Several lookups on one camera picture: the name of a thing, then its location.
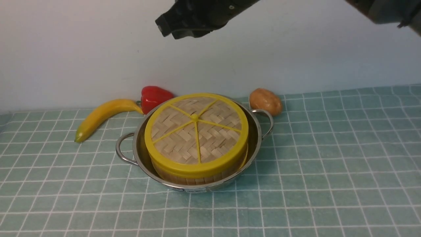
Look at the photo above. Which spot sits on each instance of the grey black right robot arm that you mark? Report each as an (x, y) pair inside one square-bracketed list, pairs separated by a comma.
[(404, 12)]

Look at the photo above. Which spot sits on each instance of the yellow banana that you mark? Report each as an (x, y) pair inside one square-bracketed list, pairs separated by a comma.
[(102, 113)]

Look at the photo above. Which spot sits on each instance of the stainless steel pot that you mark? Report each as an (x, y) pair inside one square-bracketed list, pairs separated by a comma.
[(143, 160)]

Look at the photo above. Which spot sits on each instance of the red bell pepper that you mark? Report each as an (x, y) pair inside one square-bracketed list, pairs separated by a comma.
[(152, 96)]

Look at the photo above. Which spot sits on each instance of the woven bamboo steamer lid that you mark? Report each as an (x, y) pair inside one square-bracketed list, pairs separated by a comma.
[(190, 122)]

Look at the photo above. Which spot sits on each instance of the bamboo steamer basket yellow rim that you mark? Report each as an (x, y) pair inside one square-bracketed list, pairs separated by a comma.
[(211, 166)]

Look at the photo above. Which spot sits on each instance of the brown potato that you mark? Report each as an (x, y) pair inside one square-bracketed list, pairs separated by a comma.
[(264, 99)]

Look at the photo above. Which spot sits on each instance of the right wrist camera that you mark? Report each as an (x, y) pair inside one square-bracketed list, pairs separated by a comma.
[(167, 23)]

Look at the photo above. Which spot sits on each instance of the green checkered tablecloth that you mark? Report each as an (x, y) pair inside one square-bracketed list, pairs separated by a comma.
[(337, 164)]

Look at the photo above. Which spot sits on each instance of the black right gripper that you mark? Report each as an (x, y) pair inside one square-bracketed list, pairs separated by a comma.
[(196, 18)]

